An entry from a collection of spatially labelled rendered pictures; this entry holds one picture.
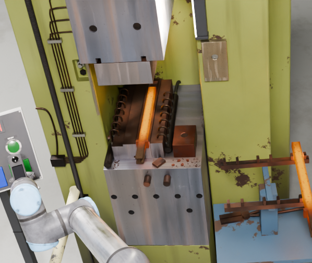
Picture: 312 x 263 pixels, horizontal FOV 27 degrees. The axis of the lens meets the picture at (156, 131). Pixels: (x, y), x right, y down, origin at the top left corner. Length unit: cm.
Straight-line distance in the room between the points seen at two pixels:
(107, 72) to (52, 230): 61
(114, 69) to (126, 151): 38
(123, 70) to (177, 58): 57
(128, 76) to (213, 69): 32
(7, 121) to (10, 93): 231
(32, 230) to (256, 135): 102
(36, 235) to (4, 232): 168
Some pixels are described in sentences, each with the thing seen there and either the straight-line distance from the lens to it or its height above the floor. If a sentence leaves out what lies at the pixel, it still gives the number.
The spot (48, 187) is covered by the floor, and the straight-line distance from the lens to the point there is 392.
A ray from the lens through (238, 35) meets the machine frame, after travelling 236.
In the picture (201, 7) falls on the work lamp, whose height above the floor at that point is 150.
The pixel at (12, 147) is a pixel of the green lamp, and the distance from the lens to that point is 248.
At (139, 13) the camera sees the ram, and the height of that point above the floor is 155.
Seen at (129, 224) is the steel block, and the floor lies 60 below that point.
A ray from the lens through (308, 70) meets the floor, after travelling 457.
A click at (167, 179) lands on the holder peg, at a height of 88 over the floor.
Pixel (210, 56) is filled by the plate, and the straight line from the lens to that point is 239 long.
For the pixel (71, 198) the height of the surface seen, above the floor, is 64.
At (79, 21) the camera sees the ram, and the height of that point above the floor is 154.
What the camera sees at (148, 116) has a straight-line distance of 261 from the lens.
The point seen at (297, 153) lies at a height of 101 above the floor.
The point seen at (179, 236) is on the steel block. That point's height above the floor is 53.
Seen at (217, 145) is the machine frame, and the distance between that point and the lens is 267.
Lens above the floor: 260
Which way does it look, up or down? 39 degrees down
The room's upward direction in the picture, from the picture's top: 9 degrees counter-clockwise
